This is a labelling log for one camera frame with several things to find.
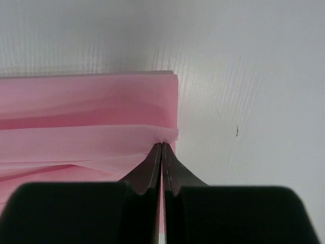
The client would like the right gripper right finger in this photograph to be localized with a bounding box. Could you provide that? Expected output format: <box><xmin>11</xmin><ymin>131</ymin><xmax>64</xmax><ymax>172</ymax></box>
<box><xmin>161</xmin><ymin>143</ymin><xmax>208</xmax><ymax>243</ymax></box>

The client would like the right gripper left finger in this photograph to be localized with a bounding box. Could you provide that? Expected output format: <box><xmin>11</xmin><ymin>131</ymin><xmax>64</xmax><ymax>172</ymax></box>
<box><xmin>117</xmin><ymin>143</ymin><xmax>162</xmax><ymax>243</ymax></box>

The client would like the pink t shirt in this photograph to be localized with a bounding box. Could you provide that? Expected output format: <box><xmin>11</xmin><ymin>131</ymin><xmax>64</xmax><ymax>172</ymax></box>
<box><xmin>0</xmin><ymin>70</ymin><xmax>180</xmax><ymax>233</ymax></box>

